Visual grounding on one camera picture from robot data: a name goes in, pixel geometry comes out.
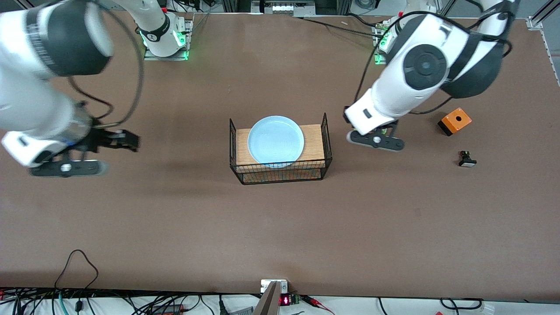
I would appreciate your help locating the black push button white cap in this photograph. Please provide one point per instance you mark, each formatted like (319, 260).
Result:
(466, 159)

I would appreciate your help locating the black power adapter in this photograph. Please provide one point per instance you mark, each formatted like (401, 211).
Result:
(168, 309)

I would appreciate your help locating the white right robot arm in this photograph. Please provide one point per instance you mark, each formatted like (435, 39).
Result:
(26, 96)

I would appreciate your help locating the aluminium frame extrusion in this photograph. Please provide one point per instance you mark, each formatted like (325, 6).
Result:
(547, 11)

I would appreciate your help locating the metal corner bracket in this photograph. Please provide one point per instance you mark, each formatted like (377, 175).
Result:
(534, 22)

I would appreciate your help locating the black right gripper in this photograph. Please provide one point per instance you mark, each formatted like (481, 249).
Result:
(100, 138)

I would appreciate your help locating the circuit board red display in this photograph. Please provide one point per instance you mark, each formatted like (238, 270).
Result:
(288, 300)

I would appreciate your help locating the orange button enclosure box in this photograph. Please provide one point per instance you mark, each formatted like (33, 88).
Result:
(455, 121)

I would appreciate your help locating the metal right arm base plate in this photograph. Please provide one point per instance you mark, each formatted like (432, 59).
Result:
(151, 54)

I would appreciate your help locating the light blue round plate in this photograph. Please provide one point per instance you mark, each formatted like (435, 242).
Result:
(276, 141)

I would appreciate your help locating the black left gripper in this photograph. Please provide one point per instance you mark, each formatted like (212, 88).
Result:
(392, 124)

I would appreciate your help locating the white metal camera bracket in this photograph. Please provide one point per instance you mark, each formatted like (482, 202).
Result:
(264, 285)

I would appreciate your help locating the control box with white lights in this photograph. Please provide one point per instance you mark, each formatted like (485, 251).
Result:
(283, 8)

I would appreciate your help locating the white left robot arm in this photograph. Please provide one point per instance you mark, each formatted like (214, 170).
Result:
(420, 65)

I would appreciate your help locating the grey metal camera bar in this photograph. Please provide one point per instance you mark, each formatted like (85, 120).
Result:
(267, 302)

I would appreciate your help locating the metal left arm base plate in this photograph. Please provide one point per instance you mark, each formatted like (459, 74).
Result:
(379, 60)

